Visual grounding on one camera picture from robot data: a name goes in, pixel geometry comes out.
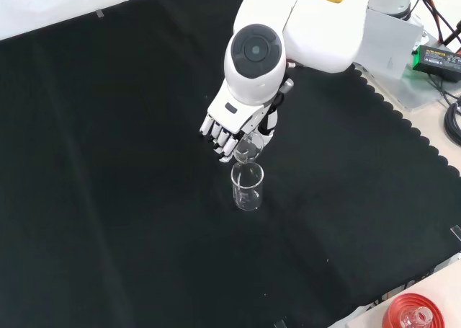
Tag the black bench cloth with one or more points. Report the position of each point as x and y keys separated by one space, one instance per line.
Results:
x=126 y=180

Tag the small clear glass flask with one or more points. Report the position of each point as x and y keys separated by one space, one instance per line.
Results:
x=417 y=319

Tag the red funnel stack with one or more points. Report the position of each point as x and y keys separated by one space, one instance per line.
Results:
x=396 y=306

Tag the black power supply box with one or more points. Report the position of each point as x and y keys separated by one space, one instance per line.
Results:
x=437 y=59

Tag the grey tape strip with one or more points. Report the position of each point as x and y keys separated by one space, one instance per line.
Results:
x=99 y=14
x=456 y=233

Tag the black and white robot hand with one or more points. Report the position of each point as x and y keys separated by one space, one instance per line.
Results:
x=234 y=115

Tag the clear glass beaker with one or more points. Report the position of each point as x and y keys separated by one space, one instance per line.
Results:
x=248 y=194
x=248 y=149

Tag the metal base plate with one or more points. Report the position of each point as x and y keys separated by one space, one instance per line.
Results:
x=403 y=86

